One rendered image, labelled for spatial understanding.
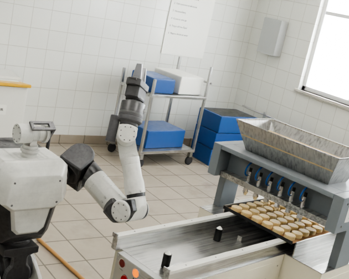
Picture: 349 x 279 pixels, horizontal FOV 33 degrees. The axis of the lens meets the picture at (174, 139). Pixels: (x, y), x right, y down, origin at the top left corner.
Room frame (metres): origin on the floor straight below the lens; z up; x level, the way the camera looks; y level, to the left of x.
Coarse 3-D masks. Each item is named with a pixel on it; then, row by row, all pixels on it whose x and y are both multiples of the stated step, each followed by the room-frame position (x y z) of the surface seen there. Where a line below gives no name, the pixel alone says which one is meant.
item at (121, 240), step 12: (204, 216) 2.45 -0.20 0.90; (216, 216) 2.48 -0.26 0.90; (228, 216) 2.54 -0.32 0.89; (144, 228) 2.18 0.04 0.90; (156, 228) 2.21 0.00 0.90; (168, 228) 2.25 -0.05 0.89; (180, 228) 2.30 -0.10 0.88; (192, 228) 2.36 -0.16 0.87; (204, 228) 2.42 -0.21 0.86; (120, 240) 2.06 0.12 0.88; (132, 240) 2.11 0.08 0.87; (144, 240) 2.16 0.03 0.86; (156, 240) 2.21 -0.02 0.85
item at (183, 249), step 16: (176, 240) 2.27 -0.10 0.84; (192, 240) 2.30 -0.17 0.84; (208, 240) 2.34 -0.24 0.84; (224, 240) 2.38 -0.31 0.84; (256, 240) 2.45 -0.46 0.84; (144, 256) 2.05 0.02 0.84; (160, 256) 2.08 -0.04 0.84; (176, 256) 2.11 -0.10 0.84; (192, 256) 2.14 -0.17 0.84; (272, 256) 2.31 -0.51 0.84; (112, 272) 2.09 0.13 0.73; (160, 272) 1.95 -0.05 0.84; (224, 272) 2.08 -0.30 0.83; (240, 272) 2.16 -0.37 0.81; (256, 272) 2.24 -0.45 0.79; (272, 272) 2.33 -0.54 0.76
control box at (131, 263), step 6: (120, 252) 2.04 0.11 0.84; (120, 258) 2.03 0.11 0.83; (126, 258) 2.01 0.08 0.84; (132, 258) 2.02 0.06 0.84; (126, 264) 2.00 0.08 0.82; (132, 264) 1.98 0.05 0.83; (138, 264) 1.98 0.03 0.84; (114, 270) 2.04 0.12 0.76; (120, 270) 2.02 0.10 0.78; (126, 270) 2.00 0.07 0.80; (132, 270) 1.97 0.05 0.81; (138, 270) 1.95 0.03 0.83; (144, 270) 1.94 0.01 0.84; (150, 270) 1.95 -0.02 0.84; (114, 276) 2.04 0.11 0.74; (120, 276) 2.01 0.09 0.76; (126, 276) 1.99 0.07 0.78; (132, 276) 1.97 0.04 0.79; (138, 276) 1.95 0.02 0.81; (144, 276) 1.93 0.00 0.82; (150, 276) 1.91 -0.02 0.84; (156, 276) 1.92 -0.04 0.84
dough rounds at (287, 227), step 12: (240, 204) 2.66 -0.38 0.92; (252, 204) 2.69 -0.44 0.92; (252, 216) 2.53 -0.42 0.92; (264, 216) 2.56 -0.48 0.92; (276, 216) 2.63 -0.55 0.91; (288, 216) 2.63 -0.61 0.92; (276, 228) 2.44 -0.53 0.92; (288, 228) 2.47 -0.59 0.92; (300, 228) 2.54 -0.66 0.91; (312, 228) 2.54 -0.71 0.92; (300, 240) 2.41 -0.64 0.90
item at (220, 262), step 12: (276, 240) 2.35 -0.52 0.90; (228, 252) 2.12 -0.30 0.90; (240, 252) 2.14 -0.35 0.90; (252, 252) 2.21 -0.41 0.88; (264, 252) 2.27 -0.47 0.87; (276, 252) 2.34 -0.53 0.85; (180, 264) 1.93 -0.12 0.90; (192, 264) 1.95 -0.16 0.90; (204, 264) 1.99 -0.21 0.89; (216, 264) 2.04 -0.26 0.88; (228, 264) 2.10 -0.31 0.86; (240, 264) 2.16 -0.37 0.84; (168, 276) 1.85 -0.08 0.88; (180, 276) 1.90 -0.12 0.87; (192, 276) 1.95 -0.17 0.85
